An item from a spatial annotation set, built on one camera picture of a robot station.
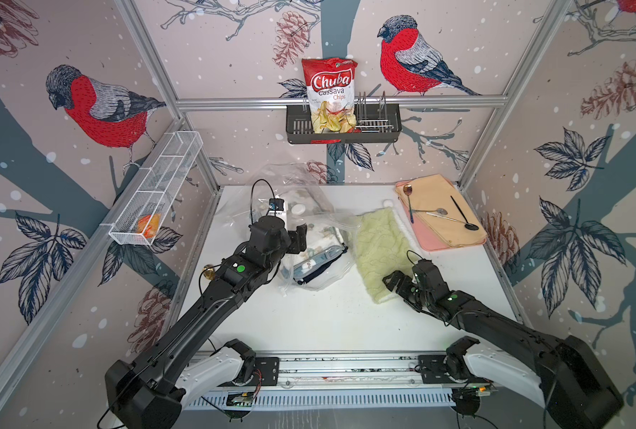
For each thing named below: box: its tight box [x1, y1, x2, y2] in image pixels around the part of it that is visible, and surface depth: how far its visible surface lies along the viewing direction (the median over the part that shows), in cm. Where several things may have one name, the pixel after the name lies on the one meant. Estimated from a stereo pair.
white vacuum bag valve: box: [291, 203, 307, 215], surface depth 98 cm
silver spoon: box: [411, 207, 449, 216], surface depth 113 cm
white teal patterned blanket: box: [285, 223, 349, 286], surface depth 92 cm
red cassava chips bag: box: [301, 57, 360, 135], surface depth 85 cm
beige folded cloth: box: [394, 174, 488, 248], surface depth 113 cm
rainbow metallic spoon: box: [402, 184, 415, 224], surface depth 120 cm
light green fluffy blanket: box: [357, 207, 418, 303], surface depth 99 cm
